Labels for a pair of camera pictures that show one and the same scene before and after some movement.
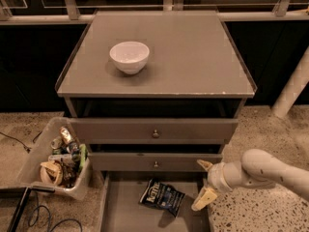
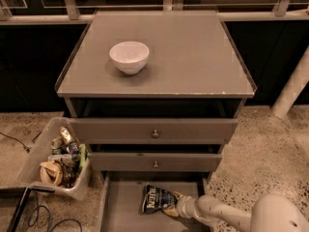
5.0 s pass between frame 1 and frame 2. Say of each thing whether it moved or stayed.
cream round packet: stayed
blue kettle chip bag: moved
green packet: stayed
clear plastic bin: stayed
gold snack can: stayed
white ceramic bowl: stayed
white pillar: stayed
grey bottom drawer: stayed
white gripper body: moved
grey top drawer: stayed
